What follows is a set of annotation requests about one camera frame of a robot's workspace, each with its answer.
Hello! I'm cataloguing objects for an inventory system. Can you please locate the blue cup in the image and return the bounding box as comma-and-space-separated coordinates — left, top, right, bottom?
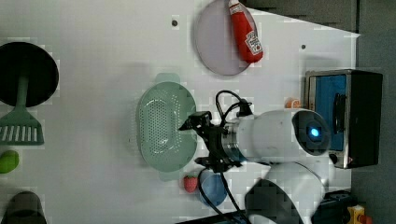
197, 169, 227, 206

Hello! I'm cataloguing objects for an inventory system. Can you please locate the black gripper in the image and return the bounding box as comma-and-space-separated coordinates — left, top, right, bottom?
178, 111, 242, 173

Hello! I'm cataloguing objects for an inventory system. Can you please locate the green oval plastic strainer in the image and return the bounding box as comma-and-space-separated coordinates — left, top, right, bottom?
135, 73, 197, 182

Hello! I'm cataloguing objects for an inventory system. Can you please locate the green round fruit toy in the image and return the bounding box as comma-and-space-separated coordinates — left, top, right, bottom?
0, 150, 20, 174

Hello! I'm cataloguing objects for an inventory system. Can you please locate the orange slice toy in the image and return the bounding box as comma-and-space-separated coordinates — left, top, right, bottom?
285, 98, 301, 108

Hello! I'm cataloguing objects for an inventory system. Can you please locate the grey round plate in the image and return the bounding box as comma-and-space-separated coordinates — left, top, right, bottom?
193, 0, 259, 76

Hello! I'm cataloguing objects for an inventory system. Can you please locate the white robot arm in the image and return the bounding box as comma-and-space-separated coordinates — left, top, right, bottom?
179, 108, 334, 224

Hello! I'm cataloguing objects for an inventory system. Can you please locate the green slotted spatula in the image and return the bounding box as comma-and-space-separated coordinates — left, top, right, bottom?
0, 77, 44, 146

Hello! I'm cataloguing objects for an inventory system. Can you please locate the red ketchup bottle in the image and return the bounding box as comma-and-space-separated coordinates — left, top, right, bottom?
228, 0, 263, 63

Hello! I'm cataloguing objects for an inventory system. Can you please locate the black round pan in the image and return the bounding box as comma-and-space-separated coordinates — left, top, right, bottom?
0, 42, 59, 107

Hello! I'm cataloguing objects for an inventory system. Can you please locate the dark grey cup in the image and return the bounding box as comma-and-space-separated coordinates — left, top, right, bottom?
1, 191, 48, 224

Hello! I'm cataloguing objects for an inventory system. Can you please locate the red strawberry toy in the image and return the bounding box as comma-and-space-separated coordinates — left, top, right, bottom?
183, 175, 198, 193

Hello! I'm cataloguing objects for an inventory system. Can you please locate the silver black toaster oven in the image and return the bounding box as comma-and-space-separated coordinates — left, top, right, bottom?
304, 69, 383, 169

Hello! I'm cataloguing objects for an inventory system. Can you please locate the yellow red emergency button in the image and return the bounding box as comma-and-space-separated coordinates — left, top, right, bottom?
347, 205, 373, 224

